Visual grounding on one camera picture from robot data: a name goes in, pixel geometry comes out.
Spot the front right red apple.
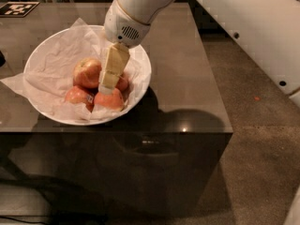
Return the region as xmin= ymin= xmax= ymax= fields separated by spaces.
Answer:
xmin=94 ymin=88 xmax=125 ymax=111

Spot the right rear red apple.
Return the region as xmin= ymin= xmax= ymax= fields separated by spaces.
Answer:
xmin=116 ymin=73 xmax=128 ymax=92

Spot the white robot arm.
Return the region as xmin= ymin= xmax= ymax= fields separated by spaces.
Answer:
xmin=104 ymin=0 xmax=300 ymax=106

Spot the dark glass table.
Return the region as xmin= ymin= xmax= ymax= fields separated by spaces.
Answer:
xmin=1 ymin=4 xmax=233 ymax=218

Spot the top red apple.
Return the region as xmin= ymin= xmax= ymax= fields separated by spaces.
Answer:
xmin=73 ymin=57 xmax=102 ymax=88

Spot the white bowl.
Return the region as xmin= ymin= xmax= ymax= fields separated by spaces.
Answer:
xmin=23 ymin=24 xmax=153 ymax=127

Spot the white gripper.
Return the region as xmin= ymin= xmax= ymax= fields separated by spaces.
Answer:
xmin=98 ymin=0 xmax=150 ymax=95

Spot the front left red apple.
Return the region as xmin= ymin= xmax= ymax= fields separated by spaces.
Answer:
xmin=65 ymin=85 xmax=95 ymax=112

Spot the white crumpled paper liner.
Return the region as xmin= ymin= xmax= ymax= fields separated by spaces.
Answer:
xmin=0 ymin=17 xmax=143 ymax=122

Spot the black white fiducial marker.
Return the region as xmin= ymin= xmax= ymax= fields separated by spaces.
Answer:
xmin=0 ymin=2 xmax=39 ymax=18

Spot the dark object at left edge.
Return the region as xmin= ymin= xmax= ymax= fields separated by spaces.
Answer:
xmin=0 ymin=51 xmax=6 ymax=67

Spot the red apple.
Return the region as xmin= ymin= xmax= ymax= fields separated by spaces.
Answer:
xmin=65 ymin=85 xmax=95 ymax=112
xmin=116 ymin=73 xmax=128 ymax=92
xmin=73 ymin=57 xmax=102 ymax=88
xmin=94 ymin=88 xmax=125 ymax=111

